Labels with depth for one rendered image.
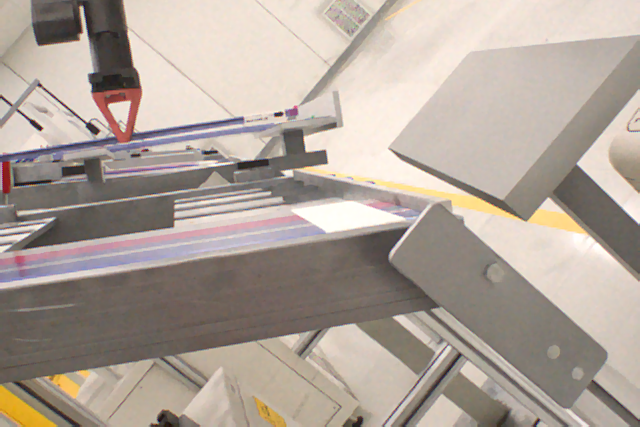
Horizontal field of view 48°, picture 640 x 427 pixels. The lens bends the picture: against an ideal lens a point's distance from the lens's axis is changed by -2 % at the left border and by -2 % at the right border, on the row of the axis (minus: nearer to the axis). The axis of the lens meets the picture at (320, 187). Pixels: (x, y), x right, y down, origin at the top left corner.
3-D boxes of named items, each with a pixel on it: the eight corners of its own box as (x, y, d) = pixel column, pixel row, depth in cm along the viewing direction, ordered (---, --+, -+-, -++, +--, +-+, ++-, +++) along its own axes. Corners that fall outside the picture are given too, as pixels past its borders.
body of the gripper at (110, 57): (89, 87, 98) (80, 32, 97) (97, 91, 108) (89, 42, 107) (137, 80, 99) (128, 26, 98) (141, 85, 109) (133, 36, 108)
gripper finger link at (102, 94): (99, 146, 101) (88, 79, 100) (104, 146, 108) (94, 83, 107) (148, 139, 102) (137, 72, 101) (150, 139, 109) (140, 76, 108)
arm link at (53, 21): (106, -59, 100) (112, -28, 109) (21, -49, 98) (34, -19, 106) (117, 18, 98) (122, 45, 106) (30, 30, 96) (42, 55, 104)
